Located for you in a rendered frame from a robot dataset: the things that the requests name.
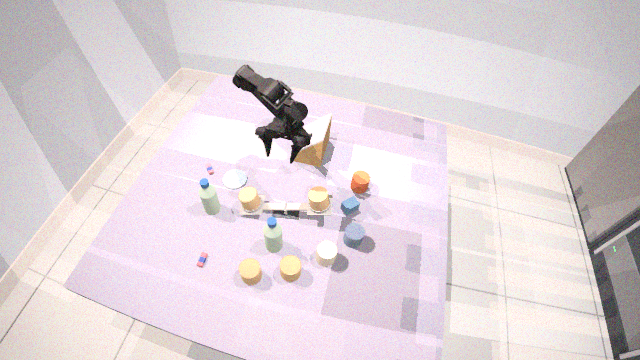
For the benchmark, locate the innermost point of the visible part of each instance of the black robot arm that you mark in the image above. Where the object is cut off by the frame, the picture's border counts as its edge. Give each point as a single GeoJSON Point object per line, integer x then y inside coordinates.
{"type": "Point", "coordinates": [268, 91]}

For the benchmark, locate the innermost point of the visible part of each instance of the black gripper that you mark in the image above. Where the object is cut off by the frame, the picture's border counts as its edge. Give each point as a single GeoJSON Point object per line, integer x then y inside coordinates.
{"type": "Point", "coordinates": [298, 141]}

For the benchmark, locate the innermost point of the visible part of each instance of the small light blue block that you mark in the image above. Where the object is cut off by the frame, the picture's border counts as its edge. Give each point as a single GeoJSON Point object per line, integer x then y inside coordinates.
{"type": "Point", "coordinates": [350, 205]}

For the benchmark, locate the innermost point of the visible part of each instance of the white cylinder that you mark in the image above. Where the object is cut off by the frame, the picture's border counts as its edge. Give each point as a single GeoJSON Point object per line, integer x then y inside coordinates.
{"type": "Point", "coordinates": [326, 253]}

